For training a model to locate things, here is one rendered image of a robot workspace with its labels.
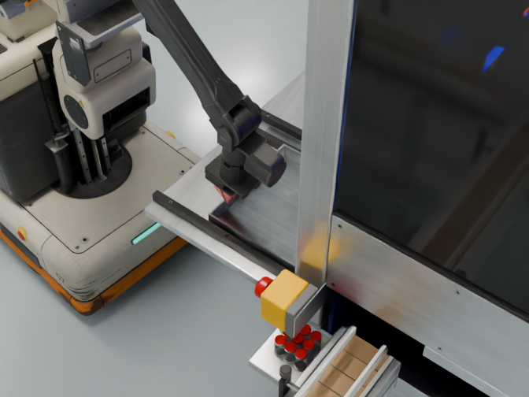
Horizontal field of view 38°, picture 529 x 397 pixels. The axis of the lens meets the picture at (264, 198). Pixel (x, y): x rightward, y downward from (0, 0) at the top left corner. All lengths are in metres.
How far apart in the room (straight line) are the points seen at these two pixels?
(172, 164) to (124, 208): 0.24
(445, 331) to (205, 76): 0.59
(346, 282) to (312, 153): 0.27
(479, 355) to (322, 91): 0.48
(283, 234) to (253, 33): 2.10
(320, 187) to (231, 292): 1.44
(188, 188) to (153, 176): 0.87
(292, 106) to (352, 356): 0.72
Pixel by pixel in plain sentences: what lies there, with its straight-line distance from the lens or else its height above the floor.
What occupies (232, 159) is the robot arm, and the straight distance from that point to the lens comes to 1.45.
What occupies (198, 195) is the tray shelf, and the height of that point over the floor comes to 0.88.
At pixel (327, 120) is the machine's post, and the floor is 1.39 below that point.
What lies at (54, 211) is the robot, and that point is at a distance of 2.50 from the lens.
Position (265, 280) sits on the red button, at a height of 1.01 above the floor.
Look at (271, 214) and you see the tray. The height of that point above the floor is 0.88.
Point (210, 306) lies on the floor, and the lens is 2.54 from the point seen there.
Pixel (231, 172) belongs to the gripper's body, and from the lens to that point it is 1.48.
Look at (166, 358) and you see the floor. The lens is 2.45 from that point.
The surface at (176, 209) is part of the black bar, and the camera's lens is 1.60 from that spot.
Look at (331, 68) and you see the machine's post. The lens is 1.01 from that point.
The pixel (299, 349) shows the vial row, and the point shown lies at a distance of 1.37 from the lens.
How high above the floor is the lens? 2.10
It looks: 48 degrees down
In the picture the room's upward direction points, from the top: straight up
